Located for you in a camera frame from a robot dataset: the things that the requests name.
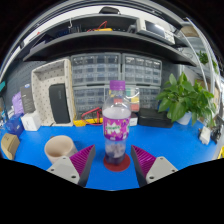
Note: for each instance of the grey small-parts drawer cabinet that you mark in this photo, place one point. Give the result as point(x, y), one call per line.
point(141, 70)
point(95, 70)

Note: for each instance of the purple plastic bag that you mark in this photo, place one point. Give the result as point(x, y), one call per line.
point(17, 102)

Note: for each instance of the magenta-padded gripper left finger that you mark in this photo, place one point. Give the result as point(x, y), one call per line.
point(63, 168)

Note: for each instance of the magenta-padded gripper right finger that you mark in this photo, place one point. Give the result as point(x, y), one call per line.
point(160, 168)

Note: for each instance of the white pegboard tray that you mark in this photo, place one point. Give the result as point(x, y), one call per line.
point(41, 75)

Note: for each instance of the flat black case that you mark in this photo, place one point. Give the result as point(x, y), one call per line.
point(155, 118)

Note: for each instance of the beige mug with dark pattern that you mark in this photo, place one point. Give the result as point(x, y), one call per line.
point(60, 148)

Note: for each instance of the clear organizer box coloured parts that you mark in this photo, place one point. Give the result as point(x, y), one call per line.
point(135, 98)

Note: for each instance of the black wall shelf unit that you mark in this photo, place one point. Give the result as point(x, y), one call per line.
point(106, 41)

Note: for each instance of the black rectangular case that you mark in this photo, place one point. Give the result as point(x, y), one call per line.
point(59, 103)

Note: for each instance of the small white box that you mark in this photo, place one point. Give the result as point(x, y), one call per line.
point(30, 121)

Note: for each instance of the yellow multimeter with leads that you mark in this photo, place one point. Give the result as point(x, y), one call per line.
point(91, 116)

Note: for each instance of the green potted plant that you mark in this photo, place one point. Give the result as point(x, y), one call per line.
point(181, 98)

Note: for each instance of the clear bottle with purple cap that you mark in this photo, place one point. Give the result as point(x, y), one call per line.
point(116, 128)

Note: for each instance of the brown cardboard box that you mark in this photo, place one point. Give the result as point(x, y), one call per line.
point(9, 145)

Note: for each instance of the small green shelf plant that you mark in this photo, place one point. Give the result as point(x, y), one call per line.
point(204, 58)

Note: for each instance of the black box with white label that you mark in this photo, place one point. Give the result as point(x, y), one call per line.
point(134, 119)

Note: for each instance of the dark grey upright box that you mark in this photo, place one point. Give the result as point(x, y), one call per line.
point(28, 98)

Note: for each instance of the flat round red coaster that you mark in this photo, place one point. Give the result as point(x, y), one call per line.
point(116, 167)

